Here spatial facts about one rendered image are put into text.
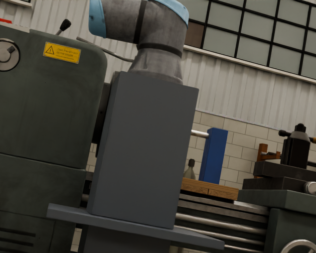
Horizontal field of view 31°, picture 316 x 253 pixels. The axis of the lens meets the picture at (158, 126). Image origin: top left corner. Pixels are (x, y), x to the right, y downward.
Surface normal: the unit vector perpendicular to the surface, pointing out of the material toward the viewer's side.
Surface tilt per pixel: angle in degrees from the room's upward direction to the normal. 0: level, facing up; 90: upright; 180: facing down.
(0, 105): 90
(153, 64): 72
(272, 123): 90
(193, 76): 90
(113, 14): 103
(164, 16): 88
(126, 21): 113
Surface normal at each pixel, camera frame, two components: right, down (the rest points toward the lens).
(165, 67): 0.35, -0.37
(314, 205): 0.15, -0.11
